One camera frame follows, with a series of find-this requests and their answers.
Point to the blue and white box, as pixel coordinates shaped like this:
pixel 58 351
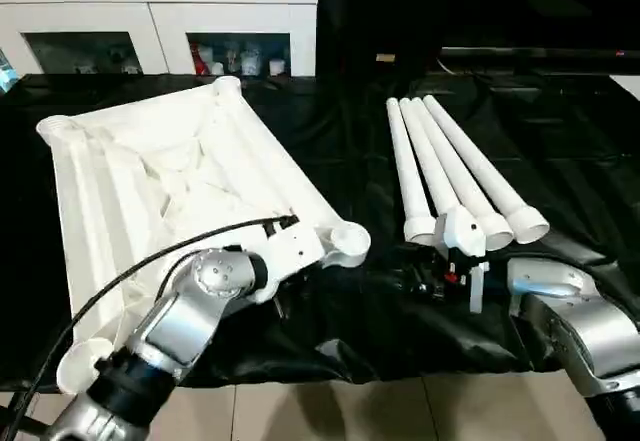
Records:
pixel 7 71

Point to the small white cup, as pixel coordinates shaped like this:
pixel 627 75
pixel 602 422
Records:
pixel 216 67

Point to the white board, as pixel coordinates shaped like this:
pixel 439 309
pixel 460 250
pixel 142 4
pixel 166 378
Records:
pixel 630 83

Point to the black flat monitor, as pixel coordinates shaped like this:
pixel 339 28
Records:
pixel 525 56

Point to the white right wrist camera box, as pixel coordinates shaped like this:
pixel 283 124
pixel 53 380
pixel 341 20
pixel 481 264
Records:
pixel 465 233

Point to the white plastic table leg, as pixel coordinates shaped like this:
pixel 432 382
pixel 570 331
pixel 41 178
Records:
pixel 405 161
pixel 432 161
pixel 478 161
pixel 453 161

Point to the black speaker cabinet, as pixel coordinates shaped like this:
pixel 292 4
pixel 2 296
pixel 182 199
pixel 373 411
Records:
pixel 380 11

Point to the dark patterned mug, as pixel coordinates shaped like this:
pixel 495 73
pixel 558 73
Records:
pixel 232 58

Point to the white sideboard cabinet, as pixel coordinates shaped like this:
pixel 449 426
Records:
pixel 150 16

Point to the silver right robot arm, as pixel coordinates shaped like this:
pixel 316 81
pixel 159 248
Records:
pixel 590 321

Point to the red bottle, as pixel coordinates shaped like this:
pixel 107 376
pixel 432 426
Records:
pixel 200 60

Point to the white plastic table top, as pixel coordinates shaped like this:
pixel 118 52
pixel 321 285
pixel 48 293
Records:
pixel 125 186

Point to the small gold label plate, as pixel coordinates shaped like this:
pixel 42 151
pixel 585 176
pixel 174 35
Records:
pixel 385 57

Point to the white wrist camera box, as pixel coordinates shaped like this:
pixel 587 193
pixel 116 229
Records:
pixel 295 251
pixel 465 233

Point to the plain white cup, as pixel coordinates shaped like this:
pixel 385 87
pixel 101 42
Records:
pixel 276 67

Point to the white patterned jug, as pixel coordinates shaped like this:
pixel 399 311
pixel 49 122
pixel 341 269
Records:
pixel 250 61

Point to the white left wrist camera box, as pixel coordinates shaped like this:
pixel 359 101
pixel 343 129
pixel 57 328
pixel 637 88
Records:
pixel 295 251

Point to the black work mat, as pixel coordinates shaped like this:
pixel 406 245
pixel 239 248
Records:
pixel 340 161

